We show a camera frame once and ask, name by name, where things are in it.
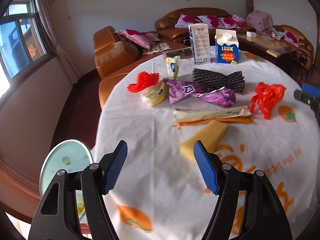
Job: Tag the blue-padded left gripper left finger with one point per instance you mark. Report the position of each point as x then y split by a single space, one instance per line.
56 216

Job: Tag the red plastic bag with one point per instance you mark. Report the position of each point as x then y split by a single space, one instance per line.
267 96

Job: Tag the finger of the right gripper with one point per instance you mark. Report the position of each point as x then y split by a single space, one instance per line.
311 99
312 90

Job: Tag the dark seaweed snack pack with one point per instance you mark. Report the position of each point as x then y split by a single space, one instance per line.
184 53

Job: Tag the checkered cushion mat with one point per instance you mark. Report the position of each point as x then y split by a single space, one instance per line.
157 48

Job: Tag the brown leather armchair right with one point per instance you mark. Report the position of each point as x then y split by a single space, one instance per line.
302 62

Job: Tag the pink cloth covered object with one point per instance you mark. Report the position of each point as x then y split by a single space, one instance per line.
259 20

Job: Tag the black foam net wrapper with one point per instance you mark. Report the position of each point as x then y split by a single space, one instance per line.
214 80

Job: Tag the long beige wrapper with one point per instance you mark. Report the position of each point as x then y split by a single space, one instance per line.
187 115

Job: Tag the window with dark frame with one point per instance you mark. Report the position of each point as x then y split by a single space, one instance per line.
23 44

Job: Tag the white orange-print tablecloth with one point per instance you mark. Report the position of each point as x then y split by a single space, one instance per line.
161 194

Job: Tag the small white yellow packet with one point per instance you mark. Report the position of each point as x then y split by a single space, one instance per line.
173 65

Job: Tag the pink curtain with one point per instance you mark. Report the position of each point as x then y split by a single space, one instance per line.
43 9

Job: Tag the yellow sponge block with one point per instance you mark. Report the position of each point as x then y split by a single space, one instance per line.
210 136

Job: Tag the brown leather back sofa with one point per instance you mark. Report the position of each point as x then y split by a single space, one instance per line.
174 25

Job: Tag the wooden glass-top coffee table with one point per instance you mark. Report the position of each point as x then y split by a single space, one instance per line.
278 52

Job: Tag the pink floral pillow right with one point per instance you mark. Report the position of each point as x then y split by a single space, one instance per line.
233 22

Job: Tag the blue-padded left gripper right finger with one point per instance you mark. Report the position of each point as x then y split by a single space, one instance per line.
263 215

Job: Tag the blue LOOK yogurt carton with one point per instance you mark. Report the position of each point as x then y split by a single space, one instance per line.
226 46

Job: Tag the light green enamel basin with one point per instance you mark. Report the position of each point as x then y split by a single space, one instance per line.
70 155

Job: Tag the pink floral pillow on chaise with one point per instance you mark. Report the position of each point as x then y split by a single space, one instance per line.
145 40

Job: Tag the pink floral pillow left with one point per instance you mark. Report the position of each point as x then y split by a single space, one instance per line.
185 20

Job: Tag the tall white milk carton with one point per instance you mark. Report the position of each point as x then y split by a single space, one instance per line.
200 43

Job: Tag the red foam fruit net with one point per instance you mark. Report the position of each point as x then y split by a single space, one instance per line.
144 80

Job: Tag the yellow clear plastic wrapper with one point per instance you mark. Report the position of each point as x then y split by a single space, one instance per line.
154 95

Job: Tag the pink floral pillow middle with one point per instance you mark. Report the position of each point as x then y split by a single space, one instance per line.
212 21

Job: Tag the purple snack bag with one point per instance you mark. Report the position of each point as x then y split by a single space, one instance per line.
180 90

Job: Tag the long orange wrapper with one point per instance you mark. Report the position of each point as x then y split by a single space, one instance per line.
244 120

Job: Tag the brown leather chaise sofa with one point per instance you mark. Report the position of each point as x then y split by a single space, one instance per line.
114 59

